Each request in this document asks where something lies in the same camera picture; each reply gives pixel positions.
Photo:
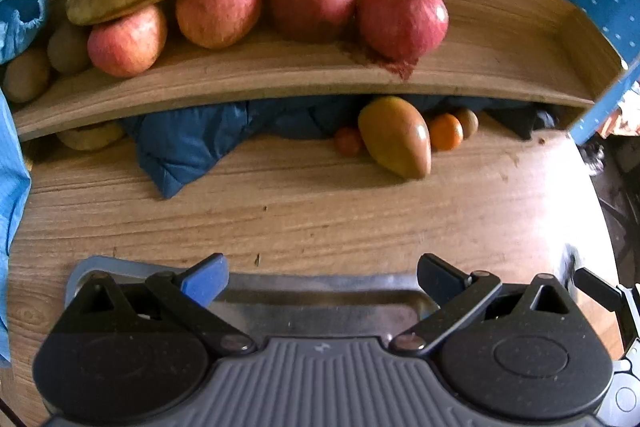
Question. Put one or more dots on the patterned colourful cloth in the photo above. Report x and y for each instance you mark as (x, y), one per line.
(625, 112)

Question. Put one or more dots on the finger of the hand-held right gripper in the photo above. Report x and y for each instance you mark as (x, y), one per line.
(600, 289)

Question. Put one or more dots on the dark blue quilted jacket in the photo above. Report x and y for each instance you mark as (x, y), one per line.
(190, 147)

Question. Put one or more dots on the yellowish brown long fruit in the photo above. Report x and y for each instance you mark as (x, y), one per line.
(90, 136)

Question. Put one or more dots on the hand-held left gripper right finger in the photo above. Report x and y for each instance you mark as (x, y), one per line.
(442, 279)

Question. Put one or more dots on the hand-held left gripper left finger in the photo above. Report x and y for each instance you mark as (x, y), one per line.
(205, 279)

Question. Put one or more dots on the small orange tangerine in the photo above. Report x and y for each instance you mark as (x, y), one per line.
(446, 132)

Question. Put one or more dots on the green-red mango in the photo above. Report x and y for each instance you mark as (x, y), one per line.
(397, 137)

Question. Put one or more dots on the light blue cloth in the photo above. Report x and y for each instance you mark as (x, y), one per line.
(12, 187)

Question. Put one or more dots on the orange-red apple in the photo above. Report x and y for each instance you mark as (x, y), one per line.
(219, 9)

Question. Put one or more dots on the red cherry tomato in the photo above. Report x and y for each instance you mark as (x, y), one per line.
(348, 142)

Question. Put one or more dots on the pale red apple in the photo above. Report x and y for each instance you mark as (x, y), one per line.
(127, 42)

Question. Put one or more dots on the red striped apple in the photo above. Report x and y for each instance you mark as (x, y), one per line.
(402, 22)

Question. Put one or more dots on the curved wooden shelf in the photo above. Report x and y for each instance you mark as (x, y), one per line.
(300, 69)

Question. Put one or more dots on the metal tray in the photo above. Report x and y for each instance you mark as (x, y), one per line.
(320, 289)

